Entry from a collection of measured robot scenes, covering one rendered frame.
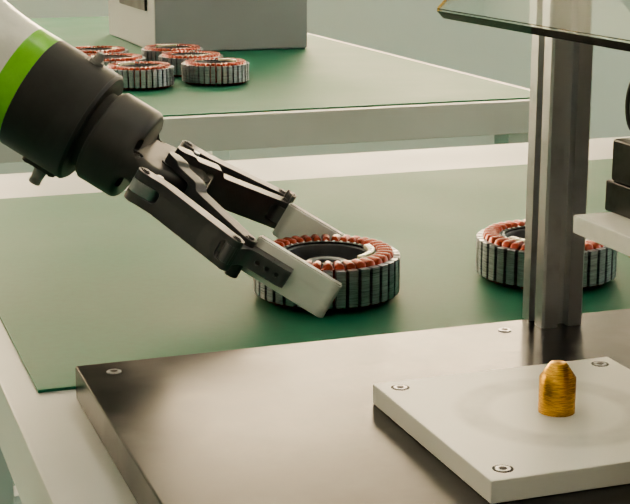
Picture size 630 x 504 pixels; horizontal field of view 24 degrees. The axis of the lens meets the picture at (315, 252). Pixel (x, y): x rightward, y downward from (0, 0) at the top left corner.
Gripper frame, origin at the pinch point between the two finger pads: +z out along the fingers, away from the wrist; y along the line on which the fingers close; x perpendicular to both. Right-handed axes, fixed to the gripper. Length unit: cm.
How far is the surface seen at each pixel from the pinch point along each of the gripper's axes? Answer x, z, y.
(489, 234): 7.5, 9.8, -6.7
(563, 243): 13.6, 12.8, 11.6
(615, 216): 19.8, 12.3, 28.9
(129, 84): -26, -43, -116
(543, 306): 9.6, 13.8, 13.0
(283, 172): -9, -10, -51
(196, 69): -20, -36, -124
